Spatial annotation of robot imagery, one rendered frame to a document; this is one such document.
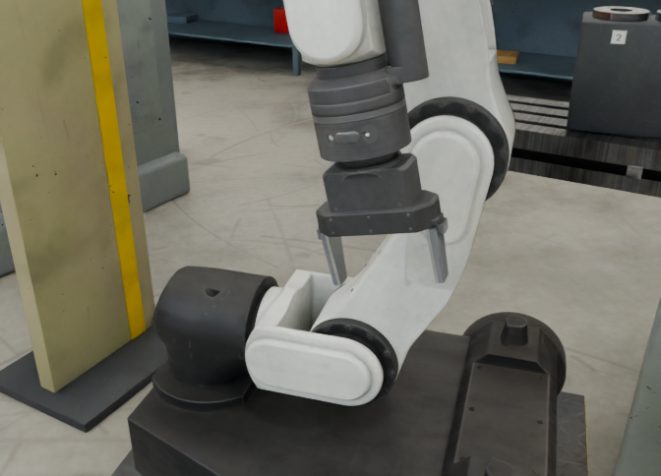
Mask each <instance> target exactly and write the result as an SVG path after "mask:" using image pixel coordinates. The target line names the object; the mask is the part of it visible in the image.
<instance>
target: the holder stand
mask: <svg viewBox="0 0 661 476"><path fill-rule="evenodd" d="M649 13H650V11H648V10H645V9H640V8H634V7H619V6H606V7H596V8H594V9H593V12H584V13H583V15H582V21H581V28H580V35H579V41H578V48H577V54H576V60H575V67H574V74H573V80H572V87H571V100H570V106H569V114H568V122H567V130H572V131H582V132H592V133H603V134H614V135H625V136H636V137H645V138H656V139H661V10H658V11H657V12H656V15H649Z"/></svg>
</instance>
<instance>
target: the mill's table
mask: <svg viewBox="0 0 661 476"><path fill-rule="evenodd" d="M506 96H507V99H508V101H509V103H510V105H511V108H512V111H513V115H514V119H515V134H514V140H513V145H512V150H511V159H510V164H509V168H508V171H513V172H519V173H524V174H530V175H536V176H541V177H547V178H552V179H558V180H564V181H569V182H574V183H580V184H585V185H591V186H597V187H602V188H608V189H614V190H619V191H625V192H631V193H636V194H642V195H647V196H652V197H658V198H661V139H656V138H645V137H636V136H625V135H614V134H603V133H592V132H582V131H572V130H567V122H568V114H569V106H570V103H569V102H563V101H556V100H548V99H540V98H532V97H524V96H517V95H509V94H506Z"/></svg>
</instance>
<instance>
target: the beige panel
mask: <svg viewBox="0 0 661 476"><path fill-rule="evenodd" d="M0 203H1V207H2V211H3V215H4V220H5V224H6V229H7V233H8V238H9V242H10V247H11V252H12V256H13V261H14V265H15V270H16V274H17V279H18V282H19V287H20V292H21V296H22V301H23V305H24V310H25V314H26V319H27V323H28V328H29V332H30V341H31V345H32V351H31V352H30V353H28V354H27V355H25V356H23V357H22V358H20V359H18V360H17V361H15V362H14V363H12V364H10V365H9V366H7V367H6V368H4V369H2V370H1V371H0V392H2V393H4V394H6V395H8V396H10V397H12V398H14V399H16V400H19V401H20V402H22V403H24V404H26V405H28V406H30V407H32V408H34V409H36V410H39V411H41V412H43V413H45V414H47V415H49V416H51V417H53V418H55V419H57V420H60V421H62V422H64V423H66V424H68V425H70V426H72V427H74V428H76V429H78V430H81V431H83V432H85V433H87V432H88V431H89V430H91V429H92V428H93V427H94V426H96V425H97V424H98V423H99V422H101V421H102V420H103V419H105V418H106V417H107V416H108V415H110V414H111V413H112V412H113V411H115V410H116V409H117V408H119V407H120V406H121V405H122V404H124V403H125V402H126V401H127V400H129V399H130V398H131V397H132V396H134V395H135V394H136V393H138V392H139V391H140V390H141V389H143V388H144V387H145V386H147V385H148V384H149V383H151V382H152V378H151V377H152V376H153V375H154V374H155V373H156V371H157V370H158V369H159V368H160V367H161V366H162V364H163V363H164V362H165V361H166V360H167V351H166V345H165V344H164V343H163V342H162V341H161V339H160V338H159V337H158V335H157V333H156V331H155V328H154V326H153V320H152V319H153V313H154V310H155V306H154V299H153V291H152V283H151V275H150V261H149V253H148V245H147V237H146V230H145V222H144V214H143V206H142V198H141V190H140V182H139V174H138V166H137V159H136V151H135V143H134V135H133V127H132V119H131V112H130V104H129V96H128V89H127V81H126V73H125V65H124V57H123V49H122V41H121V33H120V26H119V18H118V10H117V2H116V0H0Z"/></svg>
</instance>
